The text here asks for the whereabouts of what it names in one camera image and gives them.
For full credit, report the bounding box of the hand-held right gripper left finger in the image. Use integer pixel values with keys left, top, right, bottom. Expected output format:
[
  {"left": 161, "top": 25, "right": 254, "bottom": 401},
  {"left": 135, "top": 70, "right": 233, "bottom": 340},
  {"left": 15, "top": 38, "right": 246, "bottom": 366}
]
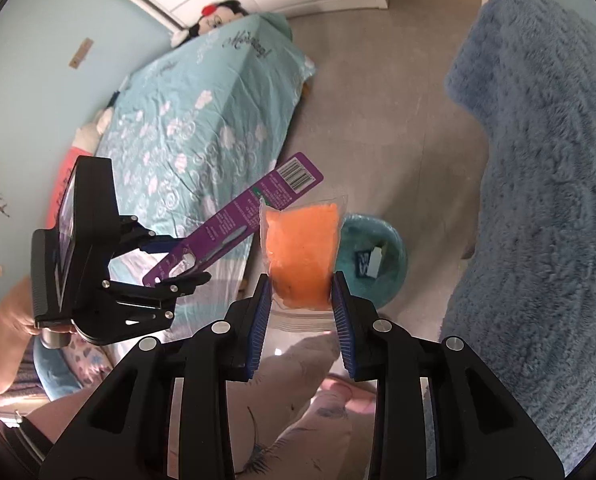
[{"left": 38, "top": 274, "right": 272, "bottom": 480}]

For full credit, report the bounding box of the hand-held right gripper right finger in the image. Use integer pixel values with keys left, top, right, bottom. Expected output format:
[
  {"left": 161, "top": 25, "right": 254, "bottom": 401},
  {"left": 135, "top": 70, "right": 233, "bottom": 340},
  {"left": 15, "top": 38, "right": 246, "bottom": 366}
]
[{"left": 330, "top": 270, "right": 566, "bottom": 480}]

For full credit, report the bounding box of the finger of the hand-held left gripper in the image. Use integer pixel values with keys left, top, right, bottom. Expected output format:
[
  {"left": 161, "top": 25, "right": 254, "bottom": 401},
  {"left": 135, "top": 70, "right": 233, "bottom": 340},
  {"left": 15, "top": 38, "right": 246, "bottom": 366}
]
[
  {"left": 102, "top": 271, "right": 213, "bottom": 335},
  {"left": 109, "top": 214, "right": 185, "bottom": 262}
]

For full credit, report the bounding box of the orange packet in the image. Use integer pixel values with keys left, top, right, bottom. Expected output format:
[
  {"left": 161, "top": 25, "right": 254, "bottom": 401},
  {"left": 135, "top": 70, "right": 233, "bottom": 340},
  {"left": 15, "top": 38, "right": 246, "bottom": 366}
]
[{"left": 258, "top": 195, "right": 351, "bottom": 312}]

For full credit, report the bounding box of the purple toothbrush package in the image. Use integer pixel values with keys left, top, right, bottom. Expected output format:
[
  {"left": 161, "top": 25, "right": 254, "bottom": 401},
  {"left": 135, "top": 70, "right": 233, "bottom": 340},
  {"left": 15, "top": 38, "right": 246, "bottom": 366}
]
[{"left": 143, "top": 152, "right": 325, "bottom": 288}]

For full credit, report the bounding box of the person's left hand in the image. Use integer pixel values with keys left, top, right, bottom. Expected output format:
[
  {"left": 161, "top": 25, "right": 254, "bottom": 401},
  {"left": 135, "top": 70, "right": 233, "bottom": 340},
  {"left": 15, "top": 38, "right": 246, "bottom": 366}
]
[{"left": 0, "top": 277, "right": 78, "bottom": 340}]

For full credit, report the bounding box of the teal round plush cushion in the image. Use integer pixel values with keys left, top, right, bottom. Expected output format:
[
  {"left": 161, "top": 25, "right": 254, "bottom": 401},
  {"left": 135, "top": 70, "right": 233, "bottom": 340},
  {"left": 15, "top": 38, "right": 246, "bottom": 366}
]
[{"left": 337, "top": 213, "right": 409, "bottom": 309}]

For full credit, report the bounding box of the pink pillow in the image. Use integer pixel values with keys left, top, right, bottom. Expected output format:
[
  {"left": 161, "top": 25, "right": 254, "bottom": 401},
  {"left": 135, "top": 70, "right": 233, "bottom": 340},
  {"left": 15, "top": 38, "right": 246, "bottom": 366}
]
[{"left": 45, "top": 145, "right": 80, "bottom": 233}]

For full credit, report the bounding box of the white plush toy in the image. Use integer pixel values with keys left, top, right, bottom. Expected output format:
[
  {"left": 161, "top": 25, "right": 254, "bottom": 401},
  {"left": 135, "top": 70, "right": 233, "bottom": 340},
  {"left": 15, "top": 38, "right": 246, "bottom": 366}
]
[{"left": 73, "top": 107, "right": 115, "bottom": 157}]

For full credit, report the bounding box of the teal printed bed sheet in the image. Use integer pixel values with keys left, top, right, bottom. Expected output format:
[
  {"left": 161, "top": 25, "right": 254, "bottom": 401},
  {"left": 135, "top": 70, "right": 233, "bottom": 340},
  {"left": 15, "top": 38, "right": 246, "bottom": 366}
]
[{"left": 94, "top": 12, "right": 317, "bottom": 333}]

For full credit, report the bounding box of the black mouse plush toy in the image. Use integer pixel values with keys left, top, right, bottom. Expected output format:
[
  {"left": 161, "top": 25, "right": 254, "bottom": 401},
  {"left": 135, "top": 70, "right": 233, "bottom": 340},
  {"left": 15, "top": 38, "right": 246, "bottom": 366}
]
[{"left": 170, "top": 0, "right": 252, "bottom": 49}]

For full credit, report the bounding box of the blue fluffy blanket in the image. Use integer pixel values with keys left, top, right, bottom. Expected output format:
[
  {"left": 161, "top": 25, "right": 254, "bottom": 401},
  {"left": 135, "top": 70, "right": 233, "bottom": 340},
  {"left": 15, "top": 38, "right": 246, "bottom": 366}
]
[{"left": 438, "top": 0, "right": 596, "bottom": 476}]

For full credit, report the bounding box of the brown wall sticker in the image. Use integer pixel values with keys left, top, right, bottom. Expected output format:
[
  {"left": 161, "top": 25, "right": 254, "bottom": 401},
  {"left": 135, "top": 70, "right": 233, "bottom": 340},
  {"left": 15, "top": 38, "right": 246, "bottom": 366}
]
[{"left": 68, "top": 37, "right": 95, "bottom": 69}]

